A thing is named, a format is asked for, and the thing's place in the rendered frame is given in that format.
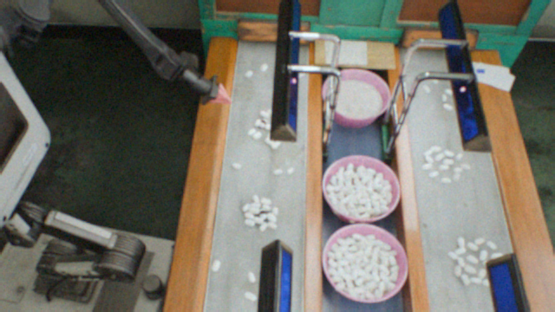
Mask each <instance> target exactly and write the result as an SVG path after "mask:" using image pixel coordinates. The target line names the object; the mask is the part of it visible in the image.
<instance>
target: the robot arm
mask: <svg viewBox="0 0 555 312"><path fill-rule="evenodd" d="M95 1H96V2H98V3H99V4H100V6H101V7H102V8H103V9H104V10H105V11H107V12H108V13H109V14H110V15H111V16H112V18H113V19H114V20H115V21H116V22H117V23H118V24H119V25H120V26H121V27H122V28H123V29H124V30H125V31H126V32H127V33H128V34H129V36H130V37H131V38H132V39H133V40H134V41H135V42H136V43H137V44H138V46H139V47H140V48H141V49H142V51H144V52H145V55H146V56H147V59H148V60H149V61H150V62H151V63H152V66H153V67H154V68H155V70H156V71H157V74H158V76H159V77H162V78H164V79H165V80H169V81H173V80H174V78H175V77H176V76H177V75H178V76H179V78H177V81H180V82H182V83H183V84H185V85H187V86H188V87H189V88H191V89H193V91H194V92H197V93H199V94H201V95H203V96H202V101H201V104H202V105H205V104H206V102H209V103H224V104H232V100H231V98H230V97H229V96H227V94H226V92H225V89H224V88H223V86H222V84H220V83H218V84H217V85H216V80H217V78H218V77H217V76H216V75H214V76H213V77H211V78H210V79H209V80H207V79H206V78H205V77H204V76H202V75H200V74H198V72H197V71H198V62H199V60H198V58H197V56H195V55H193V54H192V53H187V52H185V51H183V52H182V53H181V56H178V54H176V53H175V52H174V51H173V50H172V49H171V48H168V47H167V45H166V44H165V43H164V42H162V41H161V40H159V39H158V38H156V37H155V35H154V34H153V33H152V32H151V31H150V30H149V28H148V27H147V26H146V25H145V24H144V23H142V22H141V21H140V20H139V19H138V17H137V16H136V15H135V14H134V13H133V12H132V11H131V10H130V9H129V8H128V6H127V5H126V4H125V3H123V2H122V1H121V0H95ZM52 2H54V0H18V1H16V4H15V6H14V7H12V6H10V5H8V6H6V7H3V8H1V9H0V25H1V26H2V28H3V31H4V33H5V35H6V37H7V41H8V50H7V53H6V55H5V58H6V60H9V59H10V58H12V57H13V56H14V55H13V51H12V47H11V42H14V43H15V44H17V45H21V46H24V47H28V48H29V47H33V46H34V45H35V44H36V41H38V39H39V37H40V35H41V34H42V31H43V29H44V27H45V26H46V25H47V23H48V21H49V16H50V13H49V6H50V5H51V4H52ZM221 97H222V98H221Z"/></svg>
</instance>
